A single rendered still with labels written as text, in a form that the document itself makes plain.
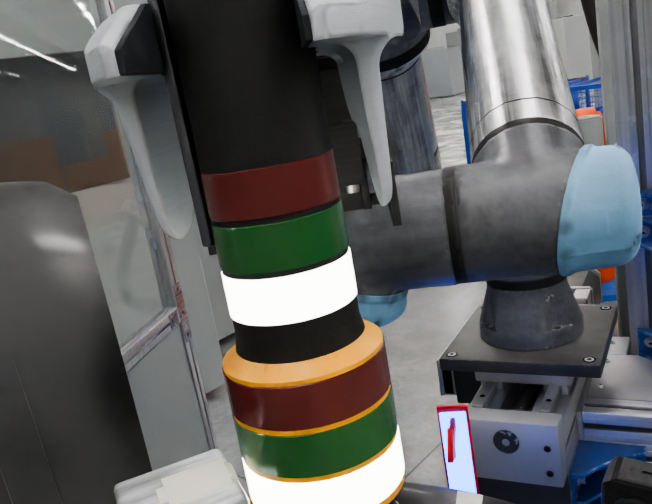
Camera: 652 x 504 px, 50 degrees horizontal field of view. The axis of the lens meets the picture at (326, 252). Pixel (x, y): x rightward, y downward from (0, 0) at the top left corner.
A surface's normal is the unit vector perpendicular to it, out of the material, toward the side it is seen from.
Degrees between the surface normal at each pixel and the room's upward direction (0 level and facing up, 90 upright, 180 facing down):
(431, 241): 90
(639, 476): 6
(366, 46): 104
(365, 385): 90
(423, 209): 58
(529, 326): 72
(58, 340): 43
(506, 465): 90
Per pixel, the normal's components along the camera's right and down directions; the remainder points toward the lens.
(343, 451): 0.33, 0.18
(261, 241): -0.18, 0.27
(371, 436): 0.66, 0.07
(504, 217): -0.24, 0.00
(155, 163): 0.99, -0.07
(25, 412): 0.23, -0.59
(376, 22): 0.91, -0.07
